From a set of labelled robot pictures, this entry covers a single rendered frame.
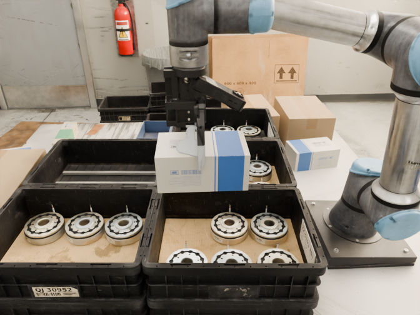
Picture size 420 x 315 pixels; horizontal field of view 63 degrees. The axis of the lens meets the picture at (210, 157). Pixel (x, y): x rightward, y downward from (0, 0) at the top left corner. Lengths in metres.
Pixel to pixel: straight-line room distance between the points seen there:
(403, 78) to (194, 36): 0.43
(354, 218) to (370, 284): 0.19
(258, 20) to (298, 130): 1.05
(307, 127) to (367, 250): 0.71
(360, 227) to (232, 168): 0.55
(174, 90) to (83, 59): 3.40
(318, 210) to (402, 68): 0.59
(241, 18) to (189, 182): 0.34
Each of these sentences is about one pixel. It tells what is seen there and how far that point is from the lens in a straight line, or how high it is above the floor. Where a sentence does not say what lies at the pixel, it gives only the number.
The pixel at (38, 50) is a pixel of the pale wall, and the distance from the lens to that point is 4.22.
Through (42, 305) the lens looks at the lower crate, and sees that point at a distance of 0.94.
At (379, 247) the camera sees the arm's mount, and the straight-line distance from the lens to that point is 1.18.
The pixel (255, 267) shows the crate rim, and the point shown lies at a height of 0.93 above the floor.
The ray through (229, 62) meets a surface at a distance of 3.79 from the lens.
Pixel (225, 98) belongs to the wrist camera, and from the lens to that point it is 0.70.
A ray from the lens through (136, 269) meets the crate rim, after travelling 0.78.
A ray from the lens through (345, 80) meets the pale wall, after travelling 4.41.
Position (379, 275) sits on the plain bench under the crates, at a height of 0.70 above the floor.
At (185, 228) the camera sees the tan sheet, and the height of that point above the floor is 0.83.
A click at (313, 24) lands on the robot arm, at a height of 1.37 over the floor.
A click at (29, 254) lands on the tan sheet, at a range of 1.04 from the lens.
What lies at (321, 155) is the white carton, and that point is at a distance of 1.54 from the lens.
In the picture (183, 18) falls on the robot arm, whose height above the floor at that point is 1.40.
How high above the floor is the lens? 1.49
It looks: 30 degrees down
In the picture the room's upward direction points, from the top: straight up
